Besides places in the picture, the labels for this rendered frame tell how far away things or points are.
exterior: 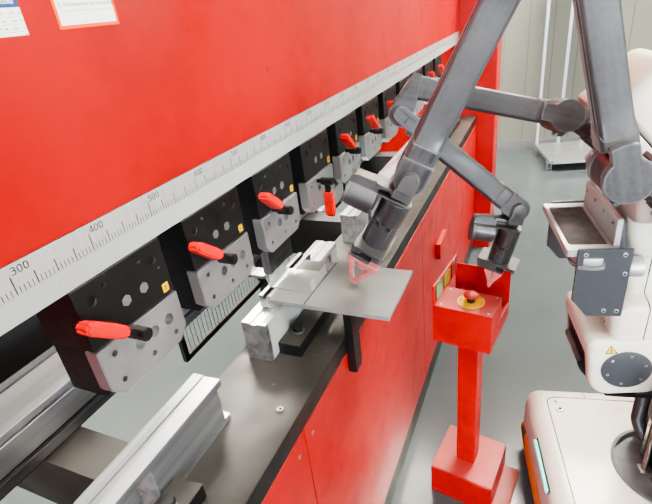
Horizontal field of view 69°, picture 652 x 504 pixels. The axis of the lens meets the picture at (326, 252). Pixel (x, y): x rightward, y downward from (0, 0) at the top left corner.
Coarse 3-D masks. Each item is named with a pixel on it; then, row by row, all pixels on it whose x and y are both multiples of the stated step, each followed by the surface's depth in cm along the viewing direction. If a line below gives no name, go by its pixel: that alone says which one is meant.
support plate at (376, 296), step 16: (336, 272) 106; (384, 272) 104; (400, 272) 103; (320, 288) 101; (336, 288) 100; (352, 288) 100; (368, 288) 99; (384, 288) 98; (400, 288) 97; (288, 304) 98; (320, 304) 96; (336, 304) 95; (352, 304) 94; (368, 304) 93; (384, 304) 93; (384, 320) 90
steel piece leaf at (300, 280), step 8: (288, 272) 109; (296, 272) 108; (304, 272) 108; (312, 272) 107; (320, 272) 104; (280, 280) 106; (288, 280) 105; (296, 280) 105; (304, 280) 104; (312, 280) 100; (320, 280) 104; (280, 288) 103; (288, 288) 102; (296, 288) 102; (304, 288) 101; (312, 288) 100
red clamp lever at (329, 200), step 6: (318, 180) 109; (324, 180) 108; (330, 180) 107; (330, 186) 109; (324, 192) 110; (330, 192) 109; (324, 198) 111; (330, 198) 110; (330, 204) 110; (330, 210) 111
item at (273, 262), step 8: (288, 240) 107; (280, 248) 104; (288, 248) 107; (264, 256) 100; (272, 256) 101; (280, 256) 104; (288, 256) 107; (264, 264) 101; (272, 264) 101; (280, 264) 104; (264, 272) 102; (272, 272) 101
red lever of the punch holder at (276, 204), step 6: (264, 192) 84; (258, 198) 84; (264, 198) 84; (270, 198) 84; (276, 198) 86; (270, 204) 86; (276, 204) 86; (282, 204) 88; (276, 210) 92; (282, 210) 90; (288, 210) 90
